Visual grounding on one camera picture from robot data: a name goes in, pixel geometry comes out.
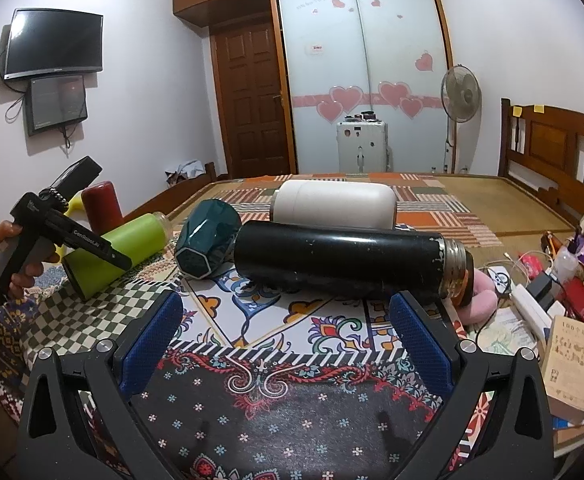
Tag white small appliance cabinet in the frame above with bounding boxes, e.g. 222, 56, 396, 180
336, 120, 389, 174

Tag yellow foam tube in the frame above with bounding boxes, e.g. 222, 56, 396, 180
56, 192, 90, 260

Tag patchwork bed blanket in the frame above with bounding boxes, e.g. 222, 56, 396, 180
214, 174, 500, 248

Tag brown wooden door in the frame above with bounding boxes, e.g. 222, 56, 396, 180
211, 13, 293, 178

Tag black wall television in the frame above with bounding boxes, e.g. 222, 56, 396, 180
3, 8, 103, 80

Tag dark green faceted cup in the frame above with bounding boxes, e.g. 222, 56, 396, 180
175, 198, 242, 280

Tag white cylindrical bottle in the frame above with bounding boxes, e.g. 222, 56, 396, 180
269, 180, 397, 230

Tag patterned colourful table cloth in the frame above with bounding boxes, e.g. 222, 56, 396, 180
0, 252, 443, 479

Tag small clear plastic bottle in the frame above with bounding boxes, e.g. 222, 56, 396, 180
552, 245, 580, 284

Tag lime green bottle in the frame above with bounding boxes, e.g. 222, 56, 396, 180
63, 212, 173, 301

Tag small black wall monitor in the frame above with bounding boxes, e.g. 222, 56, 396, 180
24, 75, 88, 136

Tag woven straw bed mat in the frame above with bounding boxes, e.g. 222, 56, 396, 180
170, 172, 574, 263

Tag black thermos flask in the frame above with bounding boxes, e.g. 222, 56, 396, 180
233, 220, 474, 306

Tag person's left hand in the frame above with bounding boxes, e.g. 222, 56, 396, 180
0, 220, 60, 299

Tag standing electric fan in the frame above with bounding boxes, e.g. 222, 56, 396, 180
440, 64, 482, 174

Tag wooden bed headboard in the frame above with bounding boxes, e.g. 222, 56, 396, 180
498, 98, 584, 224

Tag frosted sliding wardrobe doors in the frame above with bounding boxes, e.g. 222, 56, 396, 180
277, 0, 449, 174

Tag red cylindrical cup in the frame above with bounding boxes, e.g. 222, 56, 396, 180
81, 181, 124, 235

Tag beige printed book box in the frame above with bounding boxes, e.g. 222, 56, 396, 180
542, 316, 584, 424

